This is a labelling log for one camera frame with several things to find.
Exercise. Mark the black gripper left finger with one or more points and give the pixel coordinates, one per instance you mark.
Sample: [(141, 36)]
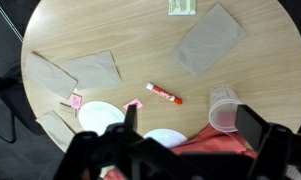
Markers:
[(131, 118)]

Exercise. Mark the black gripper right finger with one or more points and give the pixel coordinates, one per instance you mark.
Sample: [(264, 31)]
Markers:
[(251, 125)]

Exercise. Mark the red Expo marker pen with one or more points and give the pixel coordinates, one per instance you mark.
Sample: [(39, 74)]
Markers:
[(163, 93)]

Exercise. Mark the clear plastic cup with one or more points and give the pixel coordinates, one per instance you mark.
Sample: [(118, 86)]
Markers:
[(223, 113)]

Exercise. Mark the pink sweetener packet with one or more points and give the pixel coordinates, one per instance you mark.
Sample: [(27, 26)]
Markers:
[(75, 101), (135, 103)]

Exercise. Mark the white plate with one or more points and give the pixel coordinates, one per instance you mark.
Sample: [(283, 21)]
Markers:
[(98, 115), (165, 136)]

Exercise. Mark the red cloth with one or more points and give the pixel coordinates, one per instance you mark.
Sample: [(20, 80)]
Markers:
[(210, 141)]

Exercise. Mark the brown paper napkin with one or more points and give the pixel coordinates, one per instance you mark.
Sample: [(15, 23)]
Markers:
[(56, 128), (48, 75), (91, 70)]

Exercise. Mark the grey sponge pad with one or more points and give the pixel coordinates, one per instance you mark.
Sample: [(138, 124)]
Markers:
[(208, 40)]

